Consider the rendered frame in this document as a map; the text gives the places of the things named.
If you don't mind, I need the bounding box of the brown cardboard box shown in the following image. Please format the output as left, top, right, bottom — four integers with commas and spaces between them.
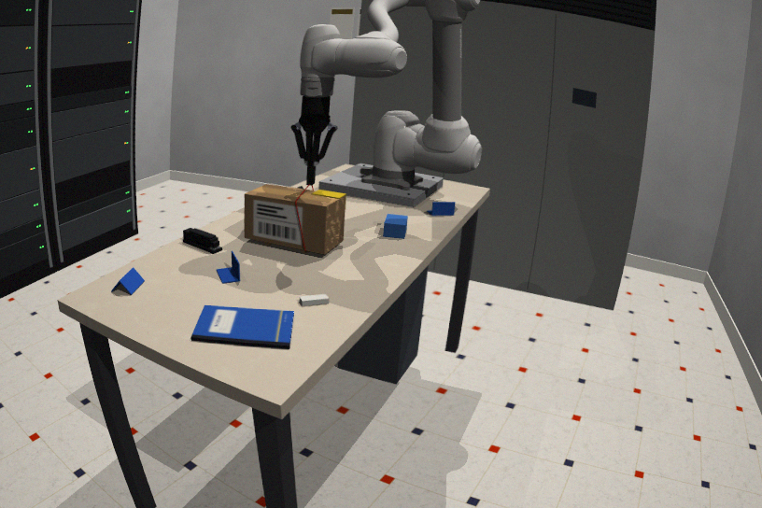
245, 184, 346, 255

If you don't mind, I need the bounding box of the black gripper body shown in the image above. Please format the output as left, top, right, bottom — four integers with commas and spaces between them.
299, 96, 331, 134

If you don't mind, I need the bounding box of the blue notebook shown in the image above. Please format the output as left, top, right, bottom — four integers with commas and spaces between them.
191, 305, 294, 349

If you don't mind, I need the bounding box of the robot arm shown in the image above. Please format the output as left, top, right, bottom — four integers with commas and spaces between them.
300, 0, 482, 191

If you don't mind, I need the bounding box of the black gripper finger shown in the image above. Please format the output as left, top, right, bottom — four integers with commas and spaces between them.
291, 121, 313, 185
309, 121, 337, 186

